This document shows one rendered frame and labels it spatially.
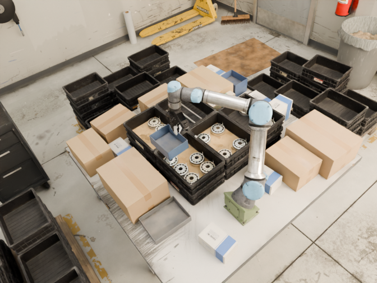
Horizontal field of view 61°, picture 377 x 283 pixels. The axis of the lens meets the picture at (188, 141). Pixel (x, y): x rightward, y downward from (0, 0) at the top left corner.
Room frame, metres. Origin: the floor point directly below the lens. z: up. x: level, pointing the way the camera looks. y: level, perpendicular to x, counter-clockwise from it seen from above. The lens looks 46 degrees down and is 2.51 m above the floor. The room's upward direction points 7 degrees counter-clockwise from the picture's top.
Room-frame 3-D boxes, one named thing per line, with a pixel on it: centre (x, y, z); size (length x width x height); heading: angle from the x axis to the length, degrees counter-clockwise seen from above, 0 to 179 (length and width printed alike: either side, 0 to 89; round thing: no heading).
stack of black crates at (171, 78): (2.96, 0.12, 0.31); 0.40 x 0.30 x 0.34; 123
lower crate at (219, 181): (1.39, 0.01, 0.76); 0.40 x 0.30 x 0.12; 35
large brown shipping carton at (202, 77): (2.24, -0.19, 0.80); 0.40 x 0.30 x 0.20; 33
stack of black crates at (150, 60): (3.30, 0.34, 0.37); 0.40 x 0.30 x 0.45; 123
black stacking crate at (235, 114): (1.73, -0.48, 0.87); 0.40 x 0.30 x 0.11; 35
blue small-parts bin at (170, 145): (1.38, 0.12, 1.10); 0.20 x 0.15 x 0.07; 34
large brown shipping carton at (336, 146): (1.48, -0.92, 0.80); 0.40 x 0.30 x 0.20; 30
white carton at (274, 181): (1.28, -0.48, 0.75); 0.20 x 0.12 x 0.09; 39
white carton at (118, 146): (1.68, 0.51, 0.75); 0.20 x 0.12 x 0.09; 36
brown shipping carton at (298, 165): (1.35, -0.68, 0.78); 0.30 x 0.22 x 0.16; 31
